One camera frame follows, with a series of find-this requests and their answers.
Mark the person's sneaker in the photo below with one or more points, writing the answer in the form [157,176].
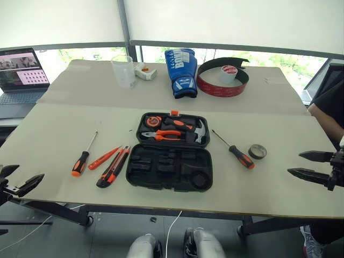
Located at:
[310,242]

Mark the blue boxing glove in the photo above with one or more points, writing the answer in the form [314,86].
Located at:
[181,72]

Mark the black shaft screwdriver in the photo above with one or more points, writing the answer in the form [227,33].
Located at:
[240,157]

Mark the orange and black utility knife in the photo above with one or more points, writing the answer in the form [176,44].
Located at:
[114,164]
[113,177]

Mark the white and red tape roll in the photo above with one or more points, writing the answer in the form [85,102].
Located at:
[228,75]

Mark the orange test pen screwdriver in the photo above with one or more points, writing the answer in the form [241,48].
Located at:
[103,158]

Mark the person in black clothes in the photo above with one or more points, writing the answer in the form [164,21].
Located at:
[333,102]

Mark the grey window frame post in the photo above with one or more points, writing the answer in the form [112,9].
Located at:
[125,24]

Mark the silver shaft screwdriver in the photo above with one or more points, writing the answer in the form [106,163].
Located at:
[80,162]

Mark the clear plastic measuring cup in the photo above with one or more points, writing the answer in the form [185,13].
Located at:
[124,72]

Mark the open grey laptop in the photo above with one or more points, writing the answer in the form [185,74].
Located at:
[18,72]

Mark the dark electrical tape roll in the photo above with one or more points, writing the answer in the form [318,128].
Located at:
[257,153]

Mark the small black floor object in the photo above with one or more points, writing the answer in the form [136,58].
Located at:
[153,219]

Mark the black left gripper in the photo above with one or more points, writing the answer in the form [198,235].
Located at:
[2,188]

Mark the black tool case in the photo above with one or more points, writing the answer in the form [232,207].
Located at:
[169,172]

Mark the red and black band loop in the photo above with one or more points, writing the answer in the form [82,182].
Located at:
[223,90]

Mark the white glue gun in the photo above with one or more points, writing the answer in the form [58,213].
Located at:
[146,74]

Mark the person's bare forearm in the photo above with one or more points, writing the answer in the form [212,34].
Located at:
[323,121]

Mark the orange and black tape measure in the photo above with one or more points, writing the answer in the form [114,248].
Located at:
[153,121]

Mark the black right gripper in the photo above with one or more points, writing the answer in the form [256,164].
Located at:
[338,172]

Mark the black metal table frame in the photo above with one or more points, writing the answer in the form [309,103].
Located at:
[67,212]

